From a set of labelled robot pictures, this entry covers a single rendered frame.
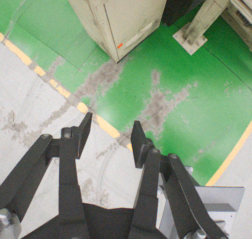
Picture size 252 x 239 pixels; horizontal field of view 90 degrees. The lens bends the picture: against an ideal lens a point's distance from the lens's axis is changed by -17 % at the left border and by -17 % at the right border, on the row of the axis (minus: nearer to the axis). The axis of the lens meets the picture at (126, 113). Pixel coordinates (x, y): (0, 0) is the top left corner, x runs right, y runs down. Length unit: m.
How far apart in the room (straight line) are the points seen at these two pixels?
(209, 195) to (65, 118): 1.35
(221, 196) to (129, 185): 0.88
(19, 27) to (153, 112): 1.86
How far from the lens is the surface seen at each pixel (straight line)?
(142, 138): 0.16
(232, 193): 1.08
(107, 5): 0.76
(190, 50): 1.61
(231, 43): 1.92
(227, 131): 1.72
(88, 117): 0.19
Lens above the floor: 1.41
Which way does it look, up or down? 87 degrees down
